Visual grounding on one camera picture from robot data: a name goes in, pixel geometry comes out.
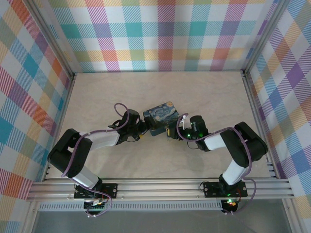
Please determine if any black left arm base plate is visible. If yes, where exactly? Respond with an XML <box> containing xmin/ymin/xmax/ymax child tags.
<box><xmin>74</xmin><ymin>183</ymin><xmax>119</xmax><ymax>199</ymax></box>

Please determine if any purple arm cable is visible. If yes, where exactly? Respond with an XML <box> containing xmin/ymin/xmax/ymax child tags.
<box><xmin>176</xmin><ymin>113</ymin><xmax>258</xmax><ymax>216</ymax></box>
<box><xmin>60</xmin><ymin>103</ymin><xmax>129</xmax><ymax>218</ymax></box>

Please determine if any aluminium frame post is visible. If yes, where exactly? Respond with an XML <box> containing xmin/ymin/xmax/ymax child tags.
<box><xmin>25</xmin><ymin>0</ymin><xmax>77</xmax><ymax>78</ymax></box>
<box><xmin>242</xmin><ymin>0</ymin><xmax>289</xmax><ymax>76</ymax></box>

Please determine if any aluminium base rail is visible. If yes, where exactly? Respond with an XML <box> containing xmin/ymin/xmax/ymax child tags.
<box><xmin>26</xmin><ymin>178</ymin><xmax>294</xmax><ymax>202</ymax></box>

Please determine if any grey slotted cable duct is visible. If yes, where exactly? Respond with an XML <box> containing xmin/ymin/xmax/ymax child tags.
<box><xmin>38</xmin><ymin>200</ymin><xmax>224</xmax><ymax>211</ymax></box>

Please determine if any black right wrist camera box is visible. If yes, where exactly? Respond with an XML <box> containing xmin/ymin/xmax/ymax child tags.
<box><xmin>170</xmin><ymin>125</ymin><xmax>182</xmax><ymax>140</ymax></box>

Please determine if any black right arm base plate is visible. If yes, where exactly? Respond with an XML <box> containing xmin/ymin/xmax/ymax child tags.
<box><xmin>203</xmin><ymin>181</ymin><xmax>248</xmax><ymax>198</ymax></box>

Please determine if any aluminium side rail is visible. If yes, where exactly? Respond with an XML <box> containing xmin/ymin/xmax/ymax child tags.
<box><xmin>42</xmin><ymin>72</ymin><xmax>77</xmax><ymax>182</ymax></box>
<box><xmin>242</xmin><ymin>70</ymin><xmax>280</xmax><ymax>180</ymax></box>

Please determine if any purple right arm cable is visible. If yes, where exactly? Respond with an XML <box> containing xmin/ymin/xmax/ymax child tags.
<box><xmin>176</xmin><ymin>113</ymin><xmax>258</xmax><ymax>216</ymax></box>

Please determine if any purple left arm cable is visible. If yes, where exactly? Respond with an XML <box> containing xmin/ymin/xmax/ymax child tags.
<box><xmin>60</xmin><ymin>103</ymin><xmax>129</xmax><ymax>218</ymax></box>

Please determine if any starry night tin box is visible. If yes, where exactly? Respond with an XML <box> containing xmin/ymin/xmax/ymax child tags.
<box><xmin>142</xmin><ymin>101</ymin><xmax>181</xmax><ymax>137</ymax></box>

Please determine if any grey metal panel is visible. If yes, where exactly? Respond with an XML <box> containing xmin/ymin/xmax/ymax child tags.
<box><xmin>31</xmin><ymin>210</ymin><xmax>292</xmax><ymax>233</ymax></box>

